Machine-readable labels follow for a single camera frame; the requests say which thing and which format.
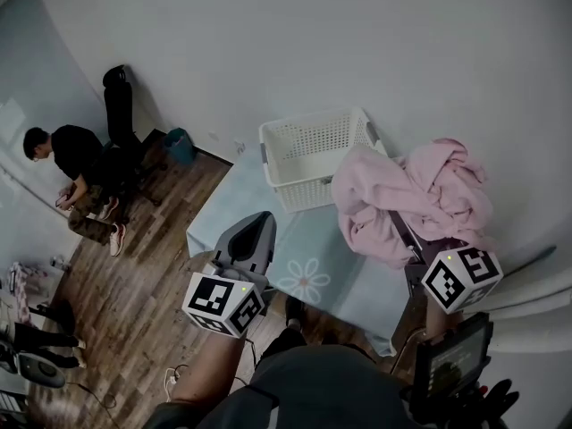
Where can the person's left forearm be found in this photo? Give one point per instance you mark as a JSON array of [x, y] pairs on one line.
[[205, 369]]

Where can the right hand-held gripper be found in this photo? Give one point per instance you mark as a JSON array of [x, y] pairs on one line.
[[465, 280]]

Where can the small bottle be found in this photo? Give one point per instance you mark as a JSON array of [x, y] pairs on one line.
[[59, 263]]

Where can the person's dark shirt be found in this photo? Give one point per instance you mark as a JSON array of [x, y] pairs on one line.
[[322, 391]]

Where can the person's black shoe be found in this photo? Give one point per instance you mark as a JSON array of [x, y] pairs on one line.
[[295, 313]]

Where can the pink fleece clothes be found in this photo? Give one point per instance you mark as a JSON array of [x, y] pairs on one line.
[[380, 186]]

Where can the person's right forearm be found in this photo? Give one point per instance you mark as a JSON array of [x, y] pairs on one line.
[[442, 322]]

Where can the pink checkered cloth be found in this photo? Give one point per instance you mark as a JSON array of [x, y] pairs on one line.
[[20, 293]]

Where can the black round stool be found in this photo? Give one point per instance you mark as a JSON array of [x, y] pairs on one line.
[[66, 317]]

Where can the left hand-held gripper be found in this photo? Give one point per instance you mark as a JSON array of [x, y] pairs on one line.
[[210, 297]]

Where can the black office chair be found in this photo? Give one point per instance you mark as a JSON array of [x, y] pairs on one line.
[[118, 105]]

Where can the light blue flower tablecloth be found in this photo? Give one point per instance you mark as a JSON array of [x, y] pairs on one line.
[[322, 239]]

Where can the teal waste bin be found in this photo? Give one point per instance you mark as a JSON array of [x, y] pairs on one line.
[[179, 148]]

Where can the grey round device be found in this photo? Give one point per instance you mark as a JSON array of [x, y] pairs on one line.
[[42, 369]]

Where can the small black monitor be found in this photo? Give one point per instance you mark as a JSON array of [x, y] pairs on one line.
[[456, 360]]

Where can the white plastic laundry basket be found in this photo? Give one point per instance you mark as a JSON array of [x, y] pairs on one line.
[[304, 190]]

